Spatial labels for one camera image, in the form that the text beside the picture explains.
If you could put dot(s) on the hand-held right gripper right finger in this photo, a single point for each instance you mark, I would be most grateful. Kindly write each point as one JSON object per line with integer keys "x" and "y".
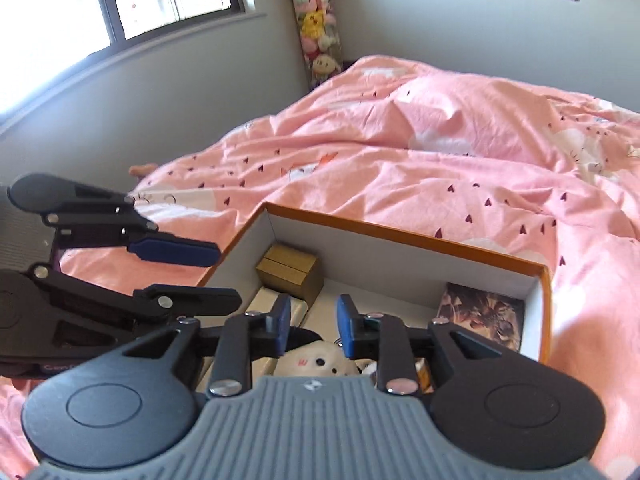
{"x": 345, "y": 327}

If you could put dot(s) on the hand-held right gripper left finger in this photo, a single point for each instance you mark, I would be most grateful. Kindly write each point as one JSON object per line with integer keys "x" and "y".
{"x": 283, "y": 325}

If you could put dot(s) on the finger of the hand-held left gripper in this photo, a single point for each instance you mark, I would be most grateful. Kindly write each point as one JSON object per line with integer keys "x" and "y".
{"x": 200, "y": 301}
{"x": 175, "y": 252}

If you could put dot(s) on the small textured gift box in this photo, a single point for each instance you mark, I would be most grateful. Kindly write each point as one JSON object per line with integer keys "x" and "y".
{"x": 291, "y": 271}

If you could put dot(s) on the orange cardboard storage box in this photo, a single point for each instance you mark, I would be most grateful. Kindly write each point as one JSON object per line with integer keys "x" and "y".
{"x": 390, "y": 250}

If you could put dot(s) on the dark floral printed card box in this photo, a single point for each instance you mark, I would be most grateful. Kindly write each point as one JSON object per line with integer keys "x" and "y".
{"x": 482, "y": 320}

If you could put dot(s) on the cream flat box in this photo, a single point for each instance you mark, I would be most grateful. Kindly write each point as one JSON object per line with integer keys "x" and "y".
{"x": 264, "y": 304}

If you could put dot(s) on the white round plush toy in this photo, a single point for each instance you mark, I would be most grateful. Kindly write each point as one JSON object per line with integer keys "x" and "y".
{"x": 315, "y": 360}

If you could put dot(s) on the small brown object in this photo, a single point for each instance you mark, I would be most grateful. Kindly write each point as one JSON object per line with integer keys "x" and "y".
{"x": 142, "y": 170}

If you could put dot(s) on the small orange packet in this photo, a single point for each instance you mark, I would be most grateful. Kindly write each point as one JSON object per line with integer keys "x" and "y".
{"x": 423, "y": 375}

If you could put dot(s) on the pink printed blanket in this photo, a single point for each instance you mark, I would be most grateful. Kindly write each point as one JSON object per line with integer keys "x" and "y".
{"x": 400, "y": 160}

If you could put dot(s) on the window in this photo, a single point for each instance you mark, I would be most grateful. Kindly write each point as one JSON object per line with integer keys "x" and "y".
{"x": 115, "y": 5}

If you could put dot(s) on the clear tube of plush toys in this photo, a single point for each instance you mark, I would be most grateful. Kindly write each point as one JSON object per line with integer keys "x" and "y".
{"x": 317, "y": 25}

